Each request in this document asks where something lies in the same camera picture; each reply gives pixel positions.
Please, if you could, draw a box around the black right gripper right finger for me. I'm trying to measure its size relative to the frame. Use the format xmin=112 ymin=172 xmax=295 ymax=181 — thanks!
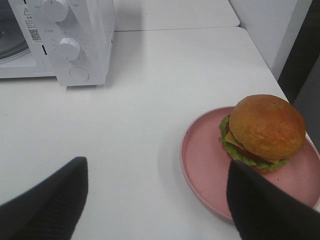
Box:
xmin=226 ymin=160 xmax=320 ymax=240

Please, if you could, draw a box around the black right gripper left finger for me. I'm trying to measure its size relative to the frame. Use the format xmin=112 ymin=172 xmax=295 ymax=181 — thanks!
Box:
xmin=0 ymin=156 xmax=89 ymax=240

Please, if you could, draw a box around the pink round plate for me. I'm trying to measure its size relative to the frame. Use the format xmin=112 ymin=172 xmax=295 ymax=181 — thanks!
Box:
xmin=180 ymin=106 xmax=320 ymax=223

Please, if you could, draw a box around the burger with lettuce and cheese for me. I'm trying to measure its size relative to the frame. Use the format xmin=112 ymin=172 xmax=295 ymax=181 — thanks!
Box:
xmin=219 ymin=94 xmax=306 ymax=173

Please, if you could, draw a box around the round white door button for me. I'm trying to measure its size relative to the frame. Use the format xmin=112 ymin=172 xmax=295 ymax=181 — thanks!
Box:
xmin=69 ymin=67 xmax=89 ymax=82

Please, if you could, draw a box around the white microwave knob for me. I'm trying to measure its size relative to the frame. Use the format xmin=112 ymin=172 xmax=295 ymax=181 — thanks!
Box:
xmin=42 ymin=0 xmax=70 ymax=22
xmin=57 ymin=37 xmax=81 ymax=61

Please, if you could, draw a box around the glass microwave turntable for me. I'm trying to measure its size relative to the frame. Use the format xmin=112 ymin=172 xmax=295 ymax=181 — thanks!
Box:
xmin=0 ymin=0 xmax=29 ymax=62

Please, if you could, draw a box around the white microwave oven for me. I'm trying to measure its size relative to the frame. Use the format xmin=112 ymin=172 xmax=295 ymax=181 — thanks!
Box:
xmin=0 ymin=0 xmax=115 ymax=87

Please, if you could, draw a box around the dark post at table edge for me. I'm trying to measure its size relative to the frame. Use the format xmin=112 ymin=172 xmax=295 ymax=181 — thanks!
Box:
xmin=278 ymin=0 xmax=320 ymax=104

